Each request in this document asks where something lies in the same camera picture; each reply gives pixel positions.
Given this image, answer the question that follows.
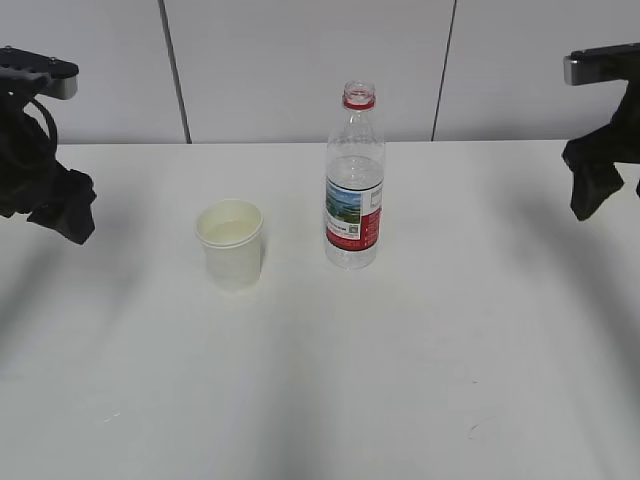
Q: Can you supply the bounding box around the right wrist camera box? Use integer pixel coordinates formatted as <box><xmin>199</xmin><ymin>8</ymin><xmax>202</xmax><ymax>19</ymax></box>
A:
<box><xmin>563</xmin><ymin>42</ymin><xmax>640</xmax><ymax>86</ymax></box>

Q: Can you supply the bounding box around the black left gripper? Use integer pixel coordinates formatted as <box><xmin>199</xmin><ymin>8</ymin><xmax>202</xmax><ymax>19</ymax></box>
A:
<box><xmin>1</xmin><ymin>91</ymin><xmax>96</xmax><ymax>245</ymax></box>

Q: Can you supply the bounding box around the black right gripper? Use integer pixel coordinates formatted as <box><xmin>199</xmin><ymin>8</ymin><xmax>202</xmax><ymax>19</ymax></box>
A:
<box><xmin>562</xmin><ymin>80</ymin><xmax>639</xmax><ymax>221</ymax></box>

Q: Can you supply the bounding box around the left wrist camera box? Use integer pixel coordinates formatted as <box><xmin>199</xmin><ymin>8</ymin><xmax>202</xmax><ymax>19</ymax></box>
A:
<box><xmin>1</xmin><ymin>46</ymin><xmax>79</xmax><ymax>100</ymax></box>

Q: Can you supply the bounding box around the white paper cup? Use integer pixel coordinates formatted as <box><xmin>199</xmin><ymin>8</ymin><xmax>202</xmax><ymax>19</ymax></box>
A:
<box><xmin>195</xmin><ymin>199</ymin><xmax>264</xmax><ymax>291</ymax></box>

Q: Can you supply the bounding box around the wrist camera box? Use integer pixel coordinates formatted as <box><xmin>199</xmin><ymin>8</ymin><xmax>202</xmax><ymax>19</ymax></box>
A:
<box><xmin>1</xmin><ymin>46</ymin><xmax>79</xmax><ymax>100</ymax></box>
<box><xmin>563</xmin><ymin>42</ymin><xmax>640</xmax><ymax>86</ymax></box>

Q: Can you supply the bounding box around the clear plastic water bottle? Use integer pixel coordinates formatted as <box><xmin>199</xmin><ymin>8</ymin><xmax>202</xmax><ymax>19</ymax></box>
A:
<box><xmin>324</xmin><ymin>81</ymin><xmax>386</xmax><ymax>269</ymax></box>

